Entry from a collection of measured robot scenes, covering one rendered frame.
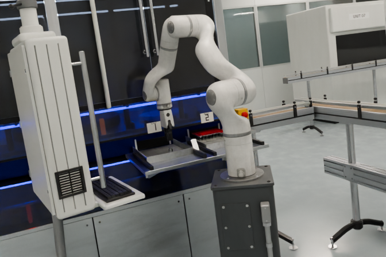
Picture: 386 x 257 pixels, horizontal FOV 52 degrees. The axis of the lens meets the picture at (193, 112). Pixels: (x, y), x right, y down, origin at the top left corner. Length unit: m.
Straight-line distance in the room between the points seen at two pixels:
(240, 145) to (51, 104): 0.78
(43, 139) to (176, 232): 1.16
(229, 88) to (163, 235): 1.21
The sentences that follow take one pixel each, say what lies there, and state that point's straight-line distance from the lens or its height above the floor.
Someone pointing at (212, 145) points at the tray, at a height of 0.90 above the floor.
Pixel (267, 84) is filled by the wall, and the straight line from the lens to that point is 8.03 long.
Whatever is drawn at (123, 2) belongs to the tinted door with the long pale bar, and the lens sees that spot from 2.33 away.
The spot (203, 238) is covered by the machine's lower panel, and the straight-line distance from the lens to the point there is 2.62.
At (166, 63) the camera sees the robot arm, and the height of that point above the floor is 1.38.
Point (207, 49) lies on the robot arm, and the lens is 1.73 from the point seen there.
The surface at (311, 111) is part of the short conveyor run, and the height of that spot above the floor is 0.91.
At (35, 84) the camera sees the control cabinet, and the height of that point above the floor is 1.37.
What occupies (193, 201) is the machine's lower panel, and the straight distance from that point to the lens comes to 2.51.
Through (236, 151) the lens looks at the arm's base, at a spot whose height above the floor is 0.99.
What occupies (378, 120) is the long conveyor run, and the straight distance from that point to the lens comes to 2.58.
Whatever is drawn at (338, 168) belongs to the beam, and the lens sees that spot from 2.98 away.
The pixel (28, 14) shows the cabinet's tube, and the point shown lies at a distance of 1.92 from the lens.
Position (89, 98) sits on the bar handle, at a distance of 1.73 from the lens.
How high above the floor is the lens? 1.39
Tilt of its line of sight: 8 degrees down
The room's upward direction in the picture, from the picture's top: 7 degrees counter-clockwise
